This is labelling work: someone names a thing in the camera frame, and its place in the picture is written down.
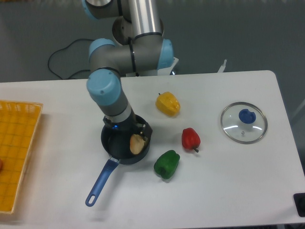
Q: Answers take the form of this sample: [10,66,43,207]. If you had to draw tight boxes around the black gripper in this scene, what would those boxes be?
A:
[102,112,153,143]

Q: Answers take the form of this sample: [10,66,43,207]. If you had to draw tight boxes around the round flower-shaped bread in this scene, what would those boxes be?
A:
[130,134,146,155]

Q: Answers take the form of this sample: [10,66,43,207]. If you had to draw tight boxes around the dark pot with blue handle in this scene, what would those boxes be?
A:
[85,114,152,207]

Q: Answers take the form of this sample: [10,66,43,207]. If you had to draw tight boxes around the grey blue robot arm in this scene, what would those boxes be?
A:
[82,0,174,141]

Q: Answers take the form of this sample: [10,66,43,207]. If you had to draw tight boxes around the yellow bell pepper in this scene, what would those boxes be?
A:
[155,92,181,117]

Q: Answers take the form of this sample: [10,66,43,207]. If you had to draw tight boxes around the green bell pepper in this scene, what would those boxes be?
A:
[153,150,180,180]

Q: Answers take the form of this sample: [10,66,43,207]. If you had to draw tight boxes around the red bell pepper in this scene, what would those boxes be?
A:
[182,128,201,153]

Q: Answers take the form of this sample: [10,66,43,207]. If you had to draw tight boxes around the glass lid with blue knob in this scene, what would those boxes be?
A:
[220,102,268,145]

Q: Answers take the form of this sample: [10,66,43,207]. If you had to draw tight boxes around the yellow woven basket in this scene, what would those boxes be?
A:
[0,100,43,214]

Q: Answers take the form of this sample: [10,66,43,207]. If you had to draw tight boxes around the black device at table edge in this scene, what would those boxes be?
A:
[293,193,305,218]

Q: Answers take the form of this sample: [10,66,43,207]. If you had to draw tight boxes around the black cable on floor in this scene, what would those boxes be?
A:
[48,39,96,80]

